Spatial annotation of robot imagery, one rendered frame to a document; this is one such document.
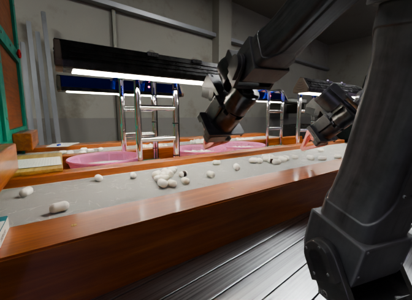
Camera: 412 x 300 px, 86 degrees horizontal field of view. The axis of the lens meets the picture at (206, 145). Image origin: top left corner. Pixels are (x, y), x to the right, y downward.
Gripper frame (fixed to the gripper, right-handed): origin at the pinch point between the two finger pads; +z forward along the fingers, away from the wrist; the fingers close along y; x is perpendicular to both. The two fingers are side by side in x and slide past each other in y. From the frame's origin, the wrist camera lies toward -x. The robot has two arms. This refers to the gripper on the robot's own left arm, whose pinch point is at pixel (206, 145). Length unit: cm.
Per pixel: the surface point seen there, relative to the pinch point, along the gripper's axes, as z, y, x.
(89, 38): 143, -7, -258
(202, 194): -1.4, 7.2, 12.9
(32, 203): 16.6, 37.5, 0.8
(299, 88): 1, -66, -28
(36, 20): 134, 45, -261
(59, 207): 8.8, 32.5, 5.8
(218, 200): -4.7, 6.1, 15.8
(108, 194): 14.4, 22.6, 2.7
